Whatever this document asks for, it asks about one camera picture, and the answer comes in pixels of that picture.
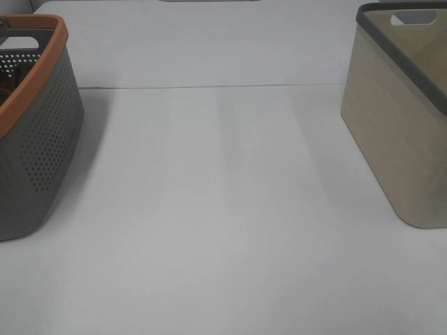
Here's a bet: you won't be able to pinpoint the beige basket grey rim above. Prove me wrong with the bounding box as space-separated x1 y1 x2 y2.
341 1 446 229

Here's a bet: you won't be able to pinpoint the grey perforated basket orange rim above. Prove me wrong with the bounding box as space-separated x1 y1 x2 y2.
1 14 85 241

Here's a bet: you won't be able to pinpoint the brown towels inside grey basket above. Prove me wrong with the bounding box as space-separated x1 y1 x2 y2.
0 69 20 105

